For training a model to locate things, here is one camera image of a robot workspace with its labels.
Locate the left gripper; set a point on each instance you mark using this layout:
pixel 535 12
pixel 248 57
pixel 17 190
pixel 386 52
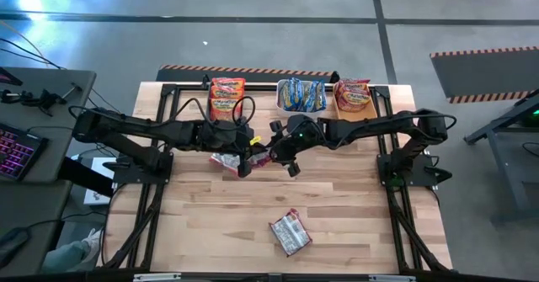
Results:
pixel 223 136

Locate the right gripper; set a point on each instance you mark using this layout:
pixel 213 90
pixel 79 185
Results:
pixel 301 136

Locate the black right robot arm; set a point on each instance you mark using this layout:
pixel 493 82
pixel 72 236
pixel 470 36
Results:
pixel 379 126

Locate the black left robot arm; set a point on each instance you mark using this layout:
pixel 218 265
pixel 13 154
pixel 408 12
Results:
pixel 126 130

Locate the small yellow tag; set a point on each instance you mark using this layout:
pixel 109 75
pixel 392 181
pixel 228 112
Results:
pixel 255 140

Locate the white plastic bin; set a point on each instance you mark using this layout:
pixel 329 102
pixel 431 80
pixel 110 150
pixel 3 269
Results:
pixel 279 105

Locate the yellow-orange plastic bin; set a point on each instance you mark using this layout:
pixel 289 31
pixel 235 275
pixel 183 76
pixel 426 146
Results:
pixel 358 116

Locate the hazard striped floor mat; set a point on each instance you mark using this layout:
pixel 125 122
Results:
pixel 252 75
pixel 484 76

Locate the teal plastic bin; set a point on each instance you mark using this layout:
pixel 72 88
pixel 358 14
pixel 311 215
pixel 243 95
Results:
pixel 204 92

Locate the white box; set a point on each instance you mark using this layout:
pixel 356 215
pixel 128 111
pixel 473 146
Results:
pixel 94 198

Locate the person's shoe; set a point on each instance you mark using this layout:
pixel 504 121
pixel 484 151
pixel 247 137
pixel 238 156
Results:
pixel 93 240

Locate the grey side desk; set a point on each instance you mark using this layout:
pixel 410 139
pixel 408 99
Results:
pixel 29 206
pixel 63 88

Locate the person's leg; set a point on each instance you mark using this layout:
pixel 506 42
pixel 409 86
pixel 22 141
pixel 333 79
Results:
pixel 67 256

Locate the black clamp tool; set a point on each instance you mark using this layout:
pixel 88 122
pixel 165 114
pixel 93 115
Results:
pixel 42 101

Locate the backlit computer keyboard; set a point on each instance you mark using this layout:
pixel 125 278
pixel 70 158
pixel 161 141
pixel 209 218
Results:
pixel 17 151

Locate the black computer mouse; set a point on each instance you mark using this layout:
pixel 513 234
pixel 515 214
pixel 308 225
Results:
pixel 10 244

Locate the black aluminium table frame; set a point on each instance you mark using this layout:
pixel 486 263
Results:
pixel 261 87

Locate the silver metal bracket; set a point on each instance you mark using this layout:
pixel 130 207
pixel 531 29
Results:
pixel 156 278
pixel 391 278

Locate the black desk leg frame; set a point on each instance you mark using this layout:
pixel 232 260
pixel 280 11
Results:
pixel 513 177

